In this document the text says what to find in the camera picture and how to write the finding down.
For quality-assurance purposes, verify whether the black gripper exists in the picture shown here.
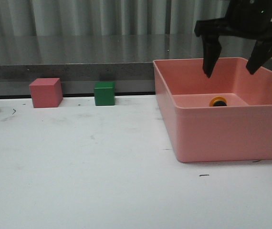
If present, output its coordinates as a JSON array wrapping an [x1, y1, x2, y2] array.
[[194, 0, 272, 78]]

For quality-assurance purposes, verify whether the yellow push button switch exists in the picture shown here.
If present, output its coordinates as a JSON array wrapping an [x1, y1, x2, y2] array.
[[209, 96, 227, 107]]

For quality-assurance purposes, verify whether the pink plastic bin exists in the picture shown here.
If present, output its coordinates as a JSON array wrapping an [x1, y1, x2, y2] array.
[[153, 57, 272, 162]]

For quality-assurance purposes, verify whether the green cube block centre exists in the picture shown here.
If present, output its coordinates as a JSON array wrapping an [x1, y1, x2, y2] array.
[[94, 82, 115, 106]]

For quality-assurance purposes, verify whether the pink cube block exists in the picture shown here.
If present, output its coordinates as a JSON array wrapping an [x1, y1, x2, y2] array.
[[29, 78, 63, 108]]

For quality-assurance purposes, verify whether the grey stone counter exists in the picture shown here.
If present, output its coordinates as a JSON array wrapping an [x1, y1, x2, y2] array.
[[0, 33, 272, 97]]

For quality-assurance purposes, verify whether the white pleated curtain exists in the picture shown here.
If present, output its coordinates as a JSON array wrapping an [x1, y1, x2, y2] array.
[[0, 0, 229, 36]]

